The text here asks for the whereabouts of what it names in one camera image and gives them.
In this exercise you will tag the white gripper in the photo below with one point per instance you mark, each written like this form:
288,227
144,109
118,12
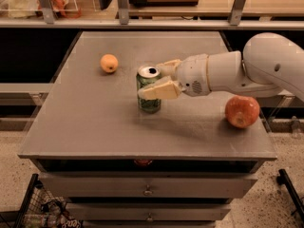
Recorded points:
192,74

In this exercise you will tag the green soda can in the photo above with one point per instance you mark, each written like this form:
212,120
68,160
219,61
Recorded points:
147,75

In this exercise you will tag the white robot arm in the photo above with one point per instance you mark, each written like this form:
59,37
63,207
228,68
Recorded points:
268,64

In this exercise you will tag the orange fruit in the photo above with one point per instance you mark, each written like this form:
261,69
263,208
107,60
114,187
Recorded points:
109,63

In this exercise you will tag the red apple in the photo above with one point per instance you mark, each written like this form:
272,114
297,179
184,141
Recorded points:
241,111

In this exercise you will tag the red object in drawer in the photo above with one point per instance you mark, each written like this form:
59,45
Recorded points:
142,162

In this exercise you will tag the grey drawer cabinet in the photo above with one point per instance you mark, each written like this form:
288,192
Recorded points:
90,130

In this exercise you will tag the clear plastic box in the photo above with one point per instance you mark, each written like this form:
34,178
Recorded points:
16,9

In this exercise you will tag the black frame bar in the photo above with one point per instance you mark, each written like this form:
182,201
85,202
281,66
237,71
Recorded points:
283,179

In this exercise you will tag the metal shelf rail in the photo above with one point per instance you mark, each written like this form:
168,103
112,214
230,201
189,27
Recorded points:
151,24

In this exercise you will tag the black wire basket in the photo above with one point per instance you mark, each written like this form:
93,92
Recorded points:
40,209

